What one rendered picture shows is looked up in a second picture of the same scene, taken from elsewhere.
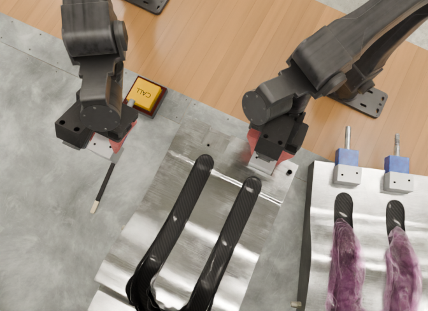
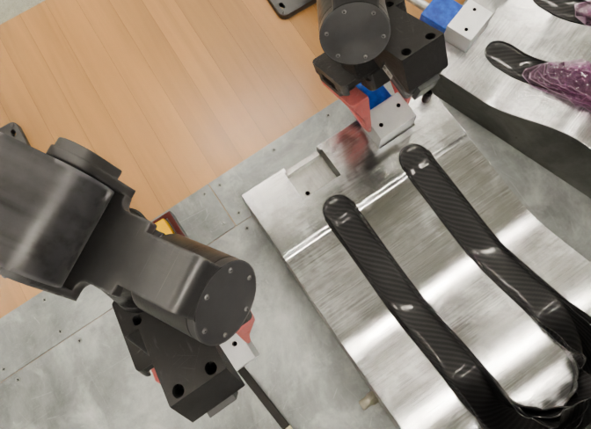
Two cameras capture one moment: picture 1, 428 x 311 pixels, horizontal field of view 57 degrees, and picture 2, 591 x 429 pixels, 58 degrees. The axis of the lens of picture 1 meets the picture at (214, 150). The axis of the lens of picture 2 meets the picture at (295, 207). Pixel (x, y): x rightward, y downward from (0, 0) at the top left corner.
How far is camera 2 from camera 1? 0.29 m
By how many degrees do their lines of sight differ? 12
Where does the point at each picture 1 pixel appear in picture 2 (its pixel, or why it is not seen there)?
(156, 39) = not seen: hidden behind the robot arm
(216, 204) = (415, 230)
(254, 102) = (347, 25)
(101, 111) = (219, 288)
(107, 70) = (139, 230)
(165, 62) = not seen: hidden behind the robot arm
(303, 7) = not seen: outside the picture
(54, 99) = (65, 410)
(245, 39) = (164, 56)
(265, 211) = (465, 163)
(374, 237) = (576, 40)
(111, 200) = (298, 402)
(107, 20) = (43, 156)
